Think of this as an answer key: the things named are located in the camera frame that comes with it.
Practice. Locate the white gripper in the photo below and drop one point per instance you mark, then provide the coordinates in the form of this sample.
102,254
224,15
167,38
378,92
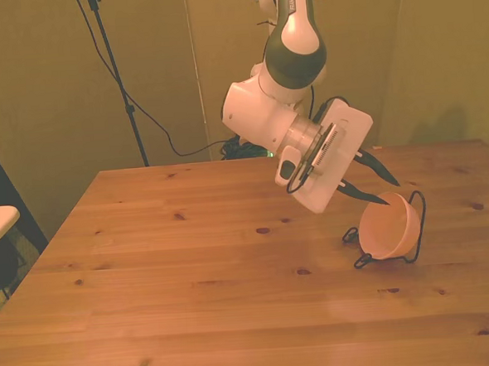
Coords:
349,137

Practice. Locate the pink bowl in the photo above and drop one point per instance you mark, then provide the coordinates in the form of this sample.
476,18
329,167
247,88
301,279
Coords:
390,228

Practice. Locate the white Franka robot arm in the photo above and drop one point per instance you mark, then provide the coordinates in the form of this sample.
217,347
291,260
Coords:
293,35

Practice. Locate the black tripod pole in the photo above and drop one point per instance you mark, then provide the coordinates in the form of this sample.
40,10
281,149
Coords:
116,70

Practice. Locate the black panel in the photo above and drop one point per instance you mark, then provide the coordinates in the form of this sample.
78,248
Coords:
3,181

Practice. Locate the black chair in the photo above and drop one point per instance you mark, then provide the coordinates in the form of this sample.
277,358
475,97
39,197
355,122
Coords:
2,264

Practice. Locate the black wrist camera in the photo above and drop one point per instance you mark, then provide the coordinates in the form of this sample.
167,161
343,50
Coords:
327,144

